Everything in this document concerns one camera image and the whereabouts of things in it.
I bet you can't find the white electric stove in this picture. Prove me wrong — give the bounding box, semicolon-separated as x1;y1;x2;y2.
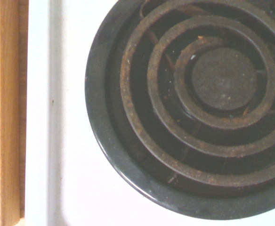
25;0;275;226

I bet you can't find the small black coil burner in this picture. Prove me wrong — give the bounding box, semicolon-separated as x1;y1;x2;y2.
84;0;275;221

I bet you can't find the wooden butcher block board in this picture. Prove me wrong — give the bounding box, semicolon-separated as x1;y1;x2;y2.
0;0;29;226

